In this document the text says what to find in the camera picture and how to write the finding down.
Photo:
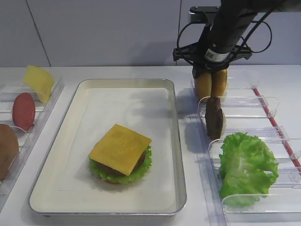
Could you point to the yellow cheese slice in rack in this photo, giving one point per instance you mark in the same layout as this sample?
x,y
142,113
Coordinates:
x,y
40,81

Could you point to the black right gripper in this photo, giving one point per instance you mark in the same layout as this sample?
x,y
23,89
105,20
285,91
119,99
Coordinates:
x,y
209,60

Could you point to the brown bun in left rack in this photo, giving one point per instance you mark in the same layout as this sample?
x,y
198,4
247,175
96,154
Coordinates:
x,y
8,149

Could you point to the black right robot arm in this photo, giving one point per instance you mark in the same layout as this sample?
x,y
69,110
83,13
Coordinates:
x,y
223,39

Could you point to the clear left acrylic rack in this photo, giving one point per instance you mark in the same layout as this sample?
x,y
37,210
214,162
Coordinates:
x,y
26,138

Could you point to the red tomato slice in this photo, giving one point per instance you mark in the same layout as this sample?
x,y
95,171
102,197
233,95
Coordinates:
x,y
23,111

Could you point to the white paper tray liner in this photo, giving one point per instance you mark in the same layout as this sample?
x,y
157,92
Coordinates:
x,y
105,146

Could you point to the clear acrylic rack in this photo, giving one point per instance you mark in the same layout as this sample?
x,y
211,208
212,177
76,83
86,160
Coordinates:
x,y
246,110
26,138

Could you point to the clear right acrylic rack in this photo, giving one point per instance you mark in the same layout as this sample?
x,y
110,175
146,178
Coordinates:
x,y
246,110

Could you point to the green lettuce leaf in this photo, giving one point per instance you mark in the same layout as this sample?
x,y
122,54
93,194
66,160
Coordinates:
x,y
248,169

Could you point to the yellow bread bun slice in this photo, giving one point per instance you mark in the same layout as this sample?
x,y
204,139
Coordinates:
x,y
203,86

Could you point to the silver metal tray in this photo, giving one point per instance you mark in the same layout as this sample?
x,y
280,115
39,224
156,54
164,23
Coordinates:
x,y
108,143

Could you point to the yellow cheese slice on burger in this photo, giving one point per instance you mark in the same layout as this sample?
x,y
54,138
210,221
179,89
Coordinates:
x,y
120,149

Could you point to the bottom bun on tray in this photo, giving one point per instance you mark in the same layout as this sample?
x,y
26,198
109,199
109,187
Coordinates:
x,y
115,182

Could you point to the lettuce on burger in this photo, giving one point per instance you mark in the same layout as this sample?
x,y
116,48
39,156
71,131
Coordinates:
x,y
134,176

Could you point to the brown meat patty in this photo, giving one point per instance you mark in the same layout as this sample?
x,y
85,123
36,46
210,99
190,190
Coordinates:
x,y
214,118

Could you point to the patty on burger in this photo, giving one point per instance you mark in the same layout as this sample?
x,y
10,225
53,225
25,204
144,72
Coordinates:
x,y
114,172

